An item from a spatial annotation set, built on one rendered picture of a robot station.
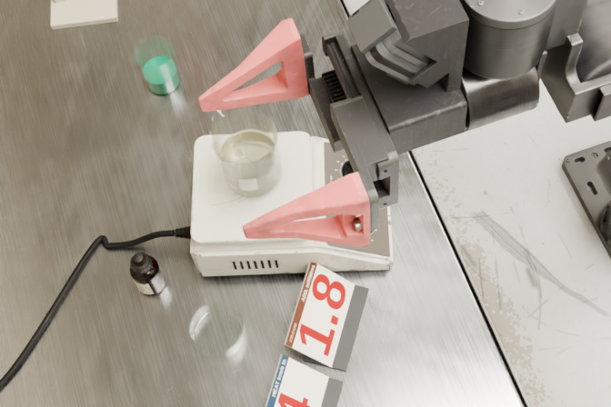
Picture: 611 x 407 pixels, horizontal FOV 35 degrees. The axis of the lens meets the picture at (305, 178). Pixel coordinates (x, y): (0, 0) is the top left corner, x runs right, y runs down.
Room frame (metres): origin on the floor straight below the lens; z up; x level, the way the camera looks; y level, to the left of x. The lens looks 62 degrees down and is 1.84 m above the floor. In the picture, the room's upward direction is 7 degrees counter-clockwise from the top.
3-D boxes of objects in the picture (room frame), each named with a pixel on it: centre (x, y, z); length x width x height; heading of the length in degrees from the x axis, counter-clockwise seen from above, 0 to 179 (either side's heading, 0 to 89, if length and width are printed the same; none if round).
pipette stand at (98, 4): (0.77, 0.24, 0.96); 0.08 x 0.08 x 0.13; 0
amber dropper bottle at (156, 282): (0.39, 0.17, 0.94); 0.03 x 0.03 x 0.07
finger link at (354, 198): (0.27, 0.00, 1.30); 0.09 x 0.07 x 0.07; 103
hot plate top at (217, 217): (0.44, 0.05, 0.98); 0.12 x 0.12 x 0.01; 85
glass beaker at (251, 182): (0.46, 0.05, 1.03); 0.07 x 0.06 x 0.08; 36
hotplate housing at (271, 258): (0.44, 0.03, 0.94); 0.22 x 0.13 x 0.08; 85
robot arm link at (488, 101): (0.33, -0.12, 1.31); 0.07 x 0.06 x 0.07; 103
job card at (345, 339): (0.32, -0.01, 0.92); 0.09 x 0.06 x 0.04; 158
